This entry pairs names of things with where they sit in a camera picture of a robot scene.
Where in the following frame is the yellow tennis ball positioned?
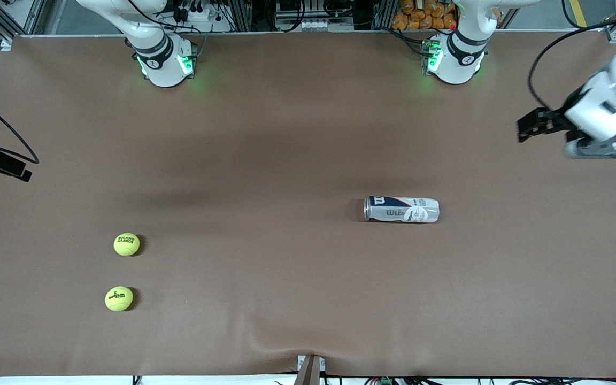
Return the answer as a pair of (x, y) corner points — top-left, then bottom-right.
(113, 233), (141, 257)
(105, 286), (134, 312)

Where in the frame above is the Wilson tennis ball can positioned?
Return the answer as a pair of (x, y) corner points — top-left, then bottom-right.
(364, 196), (441, 224)

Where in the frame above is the orange snack bag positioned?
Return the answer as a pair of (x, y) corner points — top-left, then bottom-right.
(391, 0), (459, 30)

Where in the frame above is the brown table mat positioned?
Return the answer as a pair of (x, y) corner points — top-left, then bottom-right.
(0, 29), (616, 378)

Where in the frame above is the white power strip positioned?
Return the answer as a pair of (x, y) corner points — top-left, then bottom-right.
(172, 0), (234, 33)

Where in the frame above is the white terminal block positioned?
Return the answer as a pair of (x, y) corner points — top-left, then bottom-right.
(298, 19), (355, 33)

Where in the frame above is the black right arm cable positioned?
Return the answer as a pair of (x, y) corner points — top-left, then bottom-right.
(0, 94), (40, 164)

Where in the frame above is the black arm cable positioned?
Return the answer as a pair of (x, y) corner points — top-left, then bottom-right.
(527, 21), (616, 111)
(0, 94), (40, 164)

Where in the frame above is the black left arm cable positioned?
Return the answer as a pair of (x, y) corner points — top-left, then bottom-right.
(527, 21), (616, 111)

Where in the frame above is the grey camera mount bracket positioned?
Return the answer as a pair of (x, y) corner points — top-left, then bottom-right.
(294, 354), (327, 385)

